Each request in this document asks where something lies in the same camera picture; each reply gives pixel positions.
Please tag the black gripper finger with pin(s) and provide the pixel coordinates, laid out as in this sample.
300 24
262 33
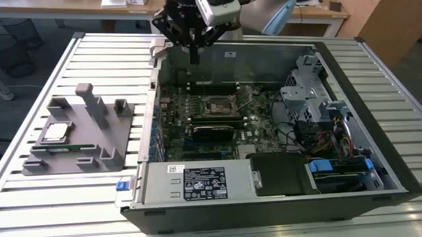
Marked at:
173 37
198 55

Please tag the silver CPU green edge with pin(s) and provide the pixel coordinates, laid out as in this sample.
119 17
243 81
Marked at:
56 132

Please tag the CPU socket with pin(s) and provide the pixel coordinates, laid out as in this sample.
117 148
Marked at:
218 106

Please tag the black RAM slot bank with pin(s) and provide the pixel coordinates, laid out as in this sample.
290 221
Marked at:
214 121
214 87

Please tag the white box with print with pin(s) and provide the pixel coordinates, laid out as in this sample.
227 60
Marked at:
136 2

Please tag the white cardboard box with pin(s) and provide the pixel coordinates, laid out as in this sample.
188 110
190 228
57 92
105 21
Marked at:
113 4

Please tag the round coin cell battery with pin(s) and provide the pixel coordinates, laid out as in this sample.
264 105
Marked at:
255 91

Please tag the black graphics card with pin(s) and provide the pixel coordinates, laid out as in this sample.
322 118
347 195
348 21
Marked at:
212 134

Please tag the green motherboard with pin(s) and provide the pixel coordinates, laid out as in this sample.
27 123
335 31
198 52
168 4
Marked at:
260 123

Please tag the silver metal drive cage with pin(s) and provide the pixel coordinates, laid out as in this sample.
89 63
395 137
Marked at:
298 96

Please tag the silver finned heatsink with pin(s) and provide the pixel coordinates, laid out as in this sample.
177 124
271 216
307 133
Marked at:
246 150

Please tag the grey plastic parts rack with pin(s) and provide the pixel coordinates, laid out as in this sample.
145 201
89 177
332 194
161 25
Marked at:
81 138

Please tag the green RAM stick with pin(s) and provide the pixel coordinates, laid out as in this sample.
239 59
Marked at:
75 147

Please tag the grey power supply unit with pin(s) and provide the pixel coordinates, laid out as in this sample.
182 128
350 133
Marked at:
157 182

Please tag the grey metal table leg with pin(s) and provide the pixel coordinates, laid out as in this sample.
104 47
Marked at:
7 93

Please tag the blue case latch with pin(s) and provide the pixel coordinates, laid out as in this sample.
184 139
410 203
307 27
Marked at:
121 185

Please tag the blue disk carrier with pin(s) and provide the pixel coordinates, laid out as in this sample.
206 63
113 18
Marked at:
320 166

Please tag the wooden cabinet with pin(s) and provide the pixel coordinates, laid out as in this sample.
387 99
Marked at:
391 32

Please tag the black PC case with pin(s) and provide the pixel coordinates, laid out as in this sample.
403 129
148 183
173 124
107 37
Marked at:
230 217

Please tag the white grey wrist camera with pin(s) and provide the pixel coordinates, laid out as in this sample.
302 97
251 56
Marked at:
220 12

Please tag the wooden desk white frame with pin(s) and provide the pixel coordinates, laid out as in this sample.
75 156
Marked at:
323 13
65 10

